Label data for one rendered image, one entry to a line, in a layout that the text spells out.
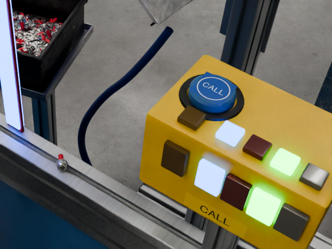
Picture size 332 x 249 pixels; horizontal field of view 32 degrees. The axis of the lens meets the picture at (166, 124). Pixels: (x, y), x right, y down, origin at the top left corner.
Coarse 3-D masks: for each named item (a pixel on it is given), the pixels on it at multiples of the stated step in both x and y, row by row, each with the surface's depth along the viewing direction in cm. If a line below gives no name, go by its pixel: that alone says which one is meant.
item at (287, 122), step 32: (224, 64) 52; (256, 96) 49; (288, 96) 50; (160, 128) 47; (256, 128) 47; (288, 128) 47; (320, 128) 47; (160, 160) 49; (192, 160) 47; (224, 160) 45; (256, 160) 44; (320, 160) 45; (192, 192) 49; (288, 192) 43; (320, 192) 43; (224, 224) 50; (256, 224) 47; (320, 224) 44
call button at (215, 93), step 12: (192, 84) 48; (204, 84) 48; (216, 84) 48; (228, 84) 48; (192, 96) 47; (204, 96) 47; (216, 96) 47; (228, 96) 47; (204, 108) 47; (216, 108) 47; (228, 108) 47
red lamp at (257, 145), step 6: (252, 138) 45; (258, 138) 45; (246, 144) 44; (252, 144) 44; (258, 144) 45; (264, 144) 45; (270, 144) 45; (246, 150) 44; (252, 150) 44; (258, 150) 44; (264, 150) 44; (252, 156) 44; (258, 156) 44; (264, 156) 44
